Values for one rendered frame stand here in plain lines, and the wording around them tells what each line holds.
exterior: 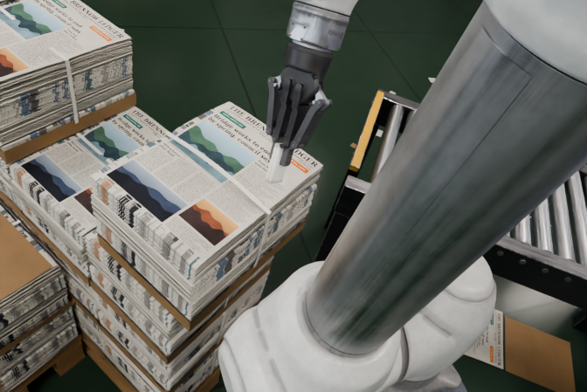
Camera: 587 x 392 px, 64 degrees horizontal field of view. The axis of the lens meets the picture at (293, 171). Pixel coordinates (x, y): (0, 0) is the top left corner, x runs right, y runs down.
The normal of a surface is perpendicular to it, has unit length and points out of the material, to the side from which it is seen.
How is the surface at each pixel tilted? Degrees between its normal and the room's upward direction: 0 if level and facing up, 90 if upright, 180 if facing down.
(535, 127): 93
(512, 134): 93
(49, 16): 1
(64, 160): 0
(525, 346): 0
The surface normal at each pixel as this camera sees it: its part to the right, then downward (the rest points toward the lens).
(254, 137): 0.19, -0.71
